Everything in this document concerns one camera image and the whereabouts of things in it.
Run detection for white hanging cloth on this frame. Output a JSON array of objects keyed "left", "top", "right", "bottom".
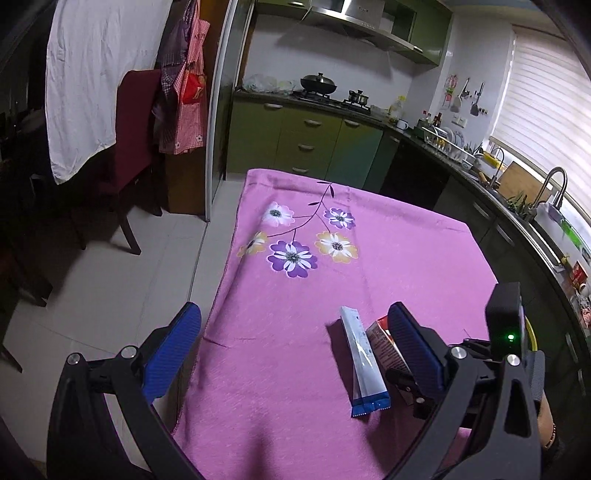
[{"left": 45, "top": 0, "right": 174, "bottom": 185}]

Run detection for dish rack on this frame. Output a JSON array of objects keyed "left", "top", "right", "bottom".
[{"left": 422, "top": 127, "right": 478, "bottom": 167}]

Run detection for green wall cabinet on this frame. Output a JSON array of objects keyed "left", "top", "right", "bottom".
[{"left": 383, "top": 0, "right": 453, "bottom": 70}]

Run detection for wooden cutting board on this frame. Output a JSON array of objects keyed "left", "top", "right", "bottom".
[{"left": 498, "top": 161, "right": 555, "bottom": 206}]

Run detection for dark green kitchen cabinet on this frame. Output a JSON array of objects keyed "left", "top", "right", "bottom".
[{"left": 379, "top": 134, "right": 591, "bottom": 370}]

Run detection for pink floral tablecloth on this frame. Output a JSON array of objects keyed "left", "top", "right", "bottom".
[{"left": 171, "top": 167, "right": 499, "bottom": 480}]

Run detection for person's right hand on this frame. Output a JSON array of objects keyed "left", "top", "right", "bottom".
[{"left": 525, "top": 350, "right": 547, "bottom": 407}]

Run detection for small steel faucet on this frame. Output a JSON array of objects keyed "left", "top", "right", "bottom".
[{"left": 487, "top": 147, "right": 506, "bottom": 185}]

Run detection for tall steel faucet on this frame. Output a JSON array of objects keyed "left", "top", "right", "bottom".
[{"left": 536, "top": 166, "right": 568, "bottom": 217}]

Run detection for dark red chair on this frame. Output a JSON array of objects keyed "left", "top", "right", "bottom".
[{"left": 69, "top": 69, "right": 164, "bottom": 257}]

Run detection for person's right forearm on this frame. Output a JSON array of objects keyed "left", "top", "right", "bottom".
[{"left": 536, "top": 397, "right": 561, "bottom": 462}]

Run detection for plastic bag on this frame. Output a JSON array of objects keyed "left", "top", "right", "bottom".
[{"left": 242, "top": 74, "right": 296, "bottom": 95}]

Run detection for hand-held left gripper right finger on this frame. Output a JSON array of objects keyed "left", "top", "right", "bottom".
[{"left": 387, "top": 301, "right": 542, "bottom": 480}]

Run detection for light green kitchen cabinet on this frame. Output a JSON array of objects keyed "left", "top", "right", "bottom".
[{"left": 226, "top": 90, "right": 398, "bottom": 195}]

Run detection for black wok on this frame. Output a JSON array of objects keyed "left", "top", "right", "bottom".
[{"left": 300, "top": 72, "right": 338, "bottom": 95}]

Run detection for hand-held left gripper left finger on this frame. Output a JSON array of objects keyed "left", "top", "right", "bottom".
[{"left": 46, "top": 301, "right": 204, "bottom": 480}]

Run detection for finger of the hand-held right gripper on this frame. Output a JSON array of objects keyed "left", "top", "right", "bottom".
[{"left": 385, "top": 367, "right": 437, "bottom": 418}]

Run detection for steel range hood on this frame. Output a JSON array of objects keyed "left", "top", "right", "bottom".
[{"left": 302, "top": 0, "right": 411, "bottom": 51}]

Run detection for red checked apron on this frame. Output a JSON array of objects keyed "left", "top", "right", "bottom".
[{"left": 152, "top": 0, "right": 211, "bottom": 155}]

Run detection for red carton box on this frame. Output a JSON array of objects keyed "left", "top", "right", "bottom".
[{"left": 366, "top": 316, "right": 411, "bottom": 384}]

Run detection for gas stove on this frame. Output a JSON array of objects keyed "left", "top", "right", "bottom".
[{"left": 293, "top": 90, "right": 372, "bottom": 115}]

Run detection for white window blinds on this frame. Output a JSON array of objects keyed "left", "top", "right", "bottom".
[{"left": 489, "top": 28, "right": 591, "bottom": 204}]

